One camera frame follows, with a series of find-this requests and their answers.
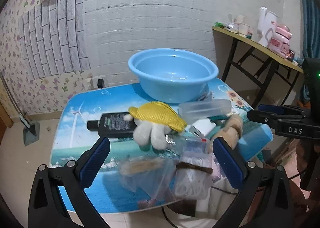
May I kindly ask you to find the floss pick box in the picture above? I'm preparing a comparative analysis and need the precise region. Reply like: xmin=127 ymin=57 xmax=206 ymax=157
xmin=174 ymin=151 xmax=213 ymax=200

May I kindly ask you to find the black shampoo bottle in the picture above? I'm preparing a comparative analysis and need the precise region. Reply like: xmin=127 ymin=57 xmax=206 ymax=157
xmin=87 ymin=112 xmax=137 ymax=139

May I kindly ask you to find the pink cartoon container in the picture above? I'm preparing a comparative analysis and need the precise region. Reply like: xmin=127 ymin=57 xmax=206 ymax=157
xmin=269 ymin=24 xmax=292 ymax=58

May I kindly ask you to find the yellow top folding table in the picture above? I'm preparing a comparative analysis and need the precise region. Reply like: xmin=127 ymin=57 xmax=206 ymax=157
xmin=212 ymin=26 xmax=304 ymax=109

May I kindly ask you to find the brown plush toy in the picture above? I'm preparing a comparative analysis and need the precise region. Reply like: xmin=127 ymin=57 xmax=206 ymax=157
xmin=208 ymin=114 xmax=243 ymax=153

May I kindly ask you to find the white jug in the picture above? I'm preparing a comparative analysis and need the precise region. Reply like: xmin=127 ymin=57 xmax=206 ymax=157
xmin=257 ymin=7 xmax=278 ymax=48

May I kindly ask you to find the blue curtain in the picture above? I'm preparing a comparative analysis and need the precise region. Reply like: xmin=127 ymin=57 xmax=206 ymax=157
xmin=298 ymin=0 xmax=319 ymax=66

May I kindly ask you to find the green sachet packet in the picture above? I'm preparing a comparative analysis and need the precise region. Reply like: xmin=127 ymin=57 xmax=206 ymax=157
xmin=208 ymin=114 xmax=229 ymax=122

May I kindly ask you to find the white charger block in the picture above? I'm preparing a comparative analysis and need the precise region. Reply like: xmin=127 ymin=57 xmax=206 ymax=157
xmin=189 ymin=118 xmax=216 ymax=138

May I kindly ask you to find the clear plastic bottle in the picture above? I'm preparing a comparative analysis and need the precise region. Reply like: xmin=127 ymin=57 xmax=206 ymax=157
xmin=165 ymin=135 xmax=208 ymax=155

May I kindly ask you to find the grey dustpan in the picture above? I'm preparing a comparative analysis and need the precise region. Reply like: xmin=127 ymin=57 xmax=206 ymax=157
xmin=1 ymin=72 xmax=40 ymax=146

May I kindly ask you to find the translucent plastic case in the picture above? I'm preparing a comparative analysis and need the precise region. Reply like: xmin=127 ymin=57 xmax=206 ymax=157
xmin=178 ymin=99 xmax=232 ymax=124

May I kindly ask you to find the cotton swab bag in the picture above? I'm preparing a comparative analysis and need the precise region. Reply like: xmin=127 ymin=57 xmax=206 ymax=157
xmin=118 ymin=156 xmax=176 ymax=202

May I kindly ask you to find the blue plastic basin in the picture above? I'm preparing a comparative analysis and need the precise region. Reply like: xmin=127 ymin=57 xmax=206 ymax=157
xmin=128 ymin=48 xmax=219 ymax=104

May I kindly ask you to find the black cable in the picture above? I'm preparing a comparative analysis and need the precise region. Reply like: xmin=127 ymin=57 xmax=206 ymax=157
xmin=161 ymin=185 xmax=238 ymax=228

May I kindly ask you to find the black wall plug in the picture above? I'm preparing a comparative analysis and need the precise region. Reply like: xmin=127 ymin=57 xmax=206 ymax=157
xmin=97 ymin=79 xmax=105 ymax=89

